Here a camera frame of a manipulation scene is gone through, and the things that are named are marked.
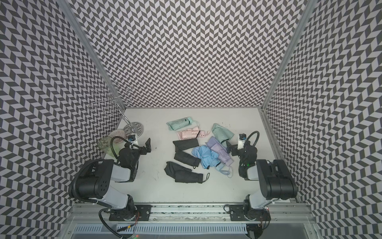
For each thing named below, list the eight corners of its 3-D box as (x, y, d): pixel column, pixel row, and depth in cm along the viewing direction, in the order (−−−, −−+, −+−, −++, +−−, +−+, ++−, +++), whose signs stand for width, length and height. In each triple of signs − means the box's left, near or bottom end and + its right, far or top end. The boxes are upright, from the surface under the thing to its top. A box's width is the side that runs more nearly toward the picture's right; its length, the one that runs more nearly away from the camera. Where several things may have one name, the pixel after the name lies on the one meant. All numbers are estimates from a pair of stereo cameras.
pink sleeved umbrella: (179, 142, 99) (178, 139, 97) (177, 133, 104) (176, 130, 102) (209, 135, 103) (210, 132, 101) (206, 126, 108) (206, 124, 105)
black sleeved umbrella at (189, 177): (175, 183, 83) (174, 181, 81) (176, 173, 87) (175, 171, 85) (209, 183, 83) (209, 181, 81) (208, 173, 87) (209, 171, 85)
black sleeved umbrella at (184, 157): (173, 158, 93) (172, 156, 91) (178, 150, 96) (177, 148, 94) (196, 169, 88) (196, 167, 86) (201, 160, 92) (201, 159, 90)
